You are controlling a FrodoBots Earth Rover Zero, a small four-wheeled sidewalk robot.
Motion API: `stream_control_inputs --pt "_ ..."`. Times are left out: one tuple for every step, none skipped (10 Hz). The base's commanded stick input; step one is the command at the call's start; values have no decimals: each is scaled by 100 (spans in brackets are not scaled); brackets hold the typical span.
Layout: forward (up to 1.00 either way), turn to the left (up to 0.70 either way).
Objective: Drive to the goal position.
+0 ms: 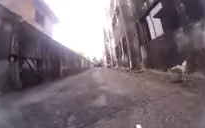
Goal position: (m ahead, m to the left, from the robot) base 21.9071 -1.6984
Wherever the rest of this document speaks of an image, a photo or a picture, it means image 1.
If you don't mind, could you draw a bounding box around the row of tall buildings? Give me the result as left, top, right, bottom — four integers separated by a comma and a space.
102, 0, 148, 70

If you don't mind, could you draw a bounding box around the grey asphalt alley road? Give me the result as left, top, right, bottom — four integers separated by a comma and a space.
0, 66, 205, 128

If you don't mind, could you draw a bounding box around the dark building with window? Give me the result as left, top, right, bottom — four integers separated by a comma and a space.
133, 0, 205, 76

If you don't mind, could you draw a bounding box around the pale debris pile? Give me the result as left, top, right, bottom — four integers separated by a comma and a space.
169, 59, 190, 83

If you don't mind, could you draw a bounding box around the beige building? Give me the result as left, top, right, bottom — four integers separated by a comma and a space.
0, 0, 60, 39

